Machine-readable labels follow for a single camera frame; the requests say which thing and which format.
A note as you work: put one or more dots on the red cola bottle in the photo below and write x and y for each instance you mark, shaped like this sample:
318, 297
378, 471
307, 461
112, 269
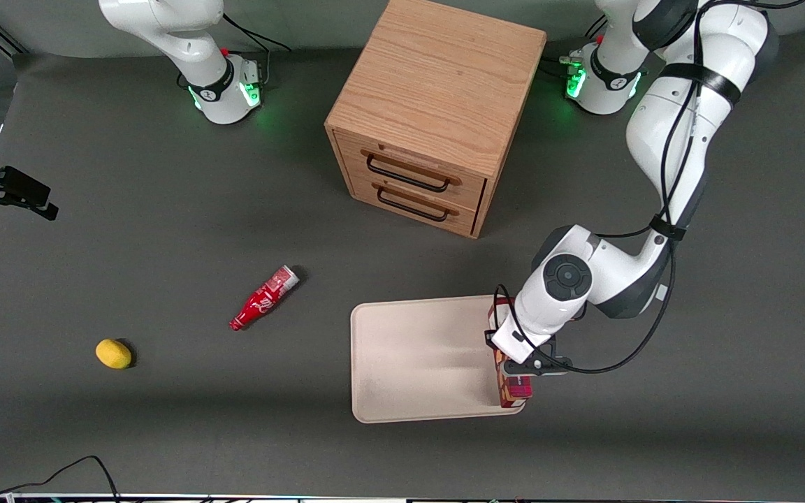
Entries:
263, 299

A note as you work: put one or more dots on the wooden two-drawer cabinet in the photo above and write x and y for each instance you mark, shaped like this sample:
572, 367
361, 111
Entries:
437, 77

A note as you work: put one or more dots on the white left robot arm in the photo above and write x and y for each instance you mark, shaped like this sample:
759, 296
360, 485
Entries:
682, 119

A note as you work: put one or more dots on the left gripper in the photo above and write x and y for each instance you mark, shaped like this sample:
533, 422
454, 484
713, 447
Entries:
488, 336

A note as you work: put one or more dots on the red plaid cookie box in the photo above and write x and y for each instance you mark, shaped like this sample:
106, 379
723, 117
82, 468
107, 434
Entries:
514, 388

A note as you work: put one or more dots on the yellow lemon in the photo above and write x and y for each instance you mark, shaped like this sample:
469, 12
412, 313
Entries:
113, 353

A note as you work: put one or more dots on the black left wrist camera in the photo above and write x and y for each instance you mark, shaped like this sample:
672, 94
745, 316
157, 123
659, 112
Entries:
535, 366

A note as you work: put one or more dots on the cream plastic tray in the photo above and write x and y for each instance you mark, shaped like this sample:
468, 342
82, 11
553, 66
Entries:
416, 363

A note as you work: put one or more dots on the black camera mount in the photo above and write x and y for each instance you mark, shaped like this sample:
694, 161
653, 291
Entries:
4, 187

